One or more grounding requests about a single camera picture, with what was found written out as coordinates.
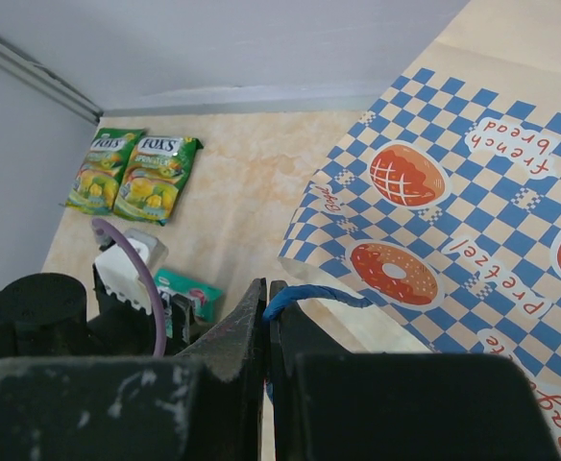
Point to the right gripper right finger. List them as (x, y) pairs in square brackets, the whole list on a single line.
[(333, 404)]

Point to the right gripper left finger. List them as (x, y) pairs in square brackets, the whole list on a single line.
[(204, 403)]

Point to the green candy bag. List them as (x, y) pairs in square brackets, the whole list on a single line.
[(97, 182), (156, 174)]

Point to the blue checkered paper bag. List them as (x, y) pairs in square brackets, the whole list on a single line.
[(441, 205)]

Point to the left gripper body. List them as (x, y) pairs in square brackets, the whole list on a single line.
[(45, 315)]

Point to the corner aluminium post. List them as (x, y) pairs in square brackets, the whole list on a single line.
[(36, 75)]

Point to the teal snack bag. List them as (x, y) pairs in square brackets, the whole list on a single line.
[(206, 297)]

